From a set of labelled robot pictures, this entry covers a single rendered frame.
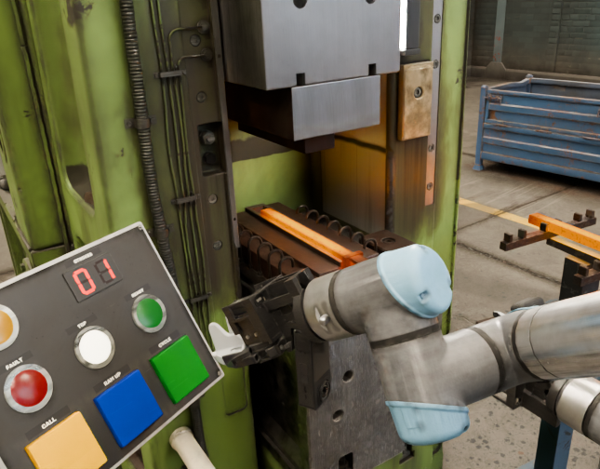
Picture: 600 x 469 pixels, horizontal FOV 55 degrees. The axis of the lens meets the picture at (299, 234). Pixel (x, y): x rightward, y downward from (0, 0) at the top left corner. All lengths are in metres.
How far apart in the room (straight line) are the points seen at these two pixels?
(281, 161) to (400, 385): 1.11
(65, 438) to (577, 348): 0.59
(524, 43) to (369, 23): 9.01
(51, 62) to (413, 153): 0.84
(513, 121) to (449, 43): 3.63
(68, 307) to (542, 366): 0.59
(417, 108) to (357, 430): 0.74
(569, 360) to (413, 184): 0.94
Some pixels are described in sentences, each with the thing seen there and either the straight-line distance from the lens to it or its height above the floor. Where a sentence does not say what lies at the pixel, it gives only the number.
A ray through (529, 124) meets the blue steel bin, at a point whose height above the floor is 0.45.
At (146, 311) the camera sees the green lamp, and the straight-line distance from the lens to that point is 0.89.
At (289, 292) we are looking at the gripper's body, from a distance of 0.67.
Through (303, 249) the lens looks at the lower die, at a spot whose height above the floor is 0.99.
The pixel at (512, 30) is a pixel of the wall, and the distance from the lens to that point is 10.22.
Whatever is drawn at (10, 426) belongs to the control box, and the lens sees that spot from 0.79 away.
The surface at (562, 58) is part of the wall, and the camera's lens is 9.77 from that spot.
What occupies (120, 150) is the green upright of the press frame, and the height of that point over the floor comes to 1.27.
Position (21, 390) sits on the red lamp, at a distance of 0.80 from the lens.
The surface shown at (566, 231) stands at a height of 0.96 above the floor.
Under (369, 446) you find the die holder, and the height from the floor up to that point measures 0.54.
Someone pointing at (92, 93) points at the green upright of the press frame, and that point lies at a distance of 1.05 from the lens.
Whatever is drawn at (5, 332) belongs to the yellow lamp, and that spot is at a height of 1.15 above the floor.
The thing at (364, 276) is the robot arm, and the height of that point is 1.25.
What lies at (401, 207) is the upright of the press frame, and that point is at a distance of 1.47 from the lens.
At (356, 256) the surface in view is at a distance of 1.20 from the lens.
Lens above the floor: 1.52
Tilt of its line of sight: 23 degrees down
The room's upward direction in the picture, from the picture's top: 3 degrees counter-clockwise
